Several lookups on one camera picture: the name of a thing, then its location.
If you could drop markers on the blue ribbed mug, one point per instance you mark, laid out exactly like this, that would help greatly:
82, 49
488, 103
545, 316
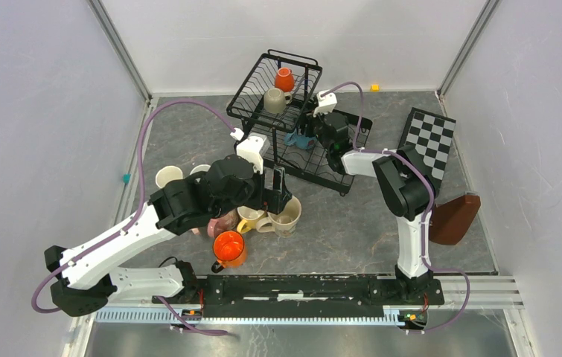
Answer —
300, 141

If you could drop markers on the orange cup rack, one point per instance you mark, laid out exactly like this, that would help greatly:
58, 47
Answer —
284, 79
230, 251

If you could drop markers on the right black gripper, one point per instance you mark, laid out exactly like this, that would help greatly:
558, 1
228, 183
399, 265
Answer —
321, 116

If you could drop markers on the black wire dish rack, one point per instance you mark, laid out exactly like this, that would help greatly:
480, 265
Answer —
247, 105

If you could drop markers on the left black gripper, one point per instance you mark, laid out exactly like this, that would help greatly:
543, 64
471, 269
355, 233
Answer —
267, 199

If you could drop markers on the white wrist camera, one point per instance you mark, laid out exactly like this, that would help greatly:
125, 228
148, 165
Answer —
253, 149
326, 102

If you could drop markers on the yellow-green faceted mug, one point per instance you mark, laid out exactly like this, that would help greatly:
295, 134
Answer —
167, 174

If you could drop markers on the brown wooden stand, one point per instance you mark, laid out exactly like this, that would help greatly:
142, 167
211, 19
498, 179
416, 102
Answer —
451, 221

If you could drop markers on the white patterned mug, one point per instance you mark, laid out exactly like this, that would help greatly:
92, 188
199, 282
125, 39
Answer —
284, 223

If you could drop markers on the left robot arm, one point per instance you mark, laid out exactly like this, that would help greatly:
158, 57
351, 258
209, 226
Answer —
89, 276

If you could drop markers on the pink speckled mug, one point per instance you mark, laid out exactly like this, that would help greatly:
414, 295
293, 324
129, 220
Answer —
226, 222

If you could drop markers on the salmon floral mug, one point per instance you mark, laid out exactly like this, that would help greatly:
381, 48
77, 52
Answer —
200, 168

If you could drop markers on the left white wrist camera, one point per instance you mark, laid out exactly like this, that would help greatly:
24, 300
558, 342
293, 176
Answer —
253, 149

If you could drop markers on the orange cup top rack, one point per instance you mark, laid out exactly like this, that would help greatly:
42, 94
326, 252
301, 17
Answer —
284, 79

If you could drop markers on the beige grey mug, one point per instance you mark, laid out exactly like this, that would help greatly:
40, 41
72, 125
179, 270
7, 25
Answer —
276, 100

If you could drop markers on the yellow mug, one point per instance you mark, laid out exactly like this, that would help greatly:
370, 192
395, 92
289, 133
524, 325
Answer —
248, 219

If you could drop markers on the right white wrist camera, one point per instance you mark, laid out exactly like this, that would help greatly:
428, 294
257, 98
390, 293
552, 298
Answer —
326, 102

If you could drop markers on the checkerboard calibration board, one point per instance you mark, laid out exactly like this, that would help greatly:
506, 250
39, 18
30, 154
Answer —
432, 135

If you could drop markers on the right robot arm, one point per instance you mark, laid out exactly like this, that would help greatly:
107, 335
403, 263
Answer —
404, 181

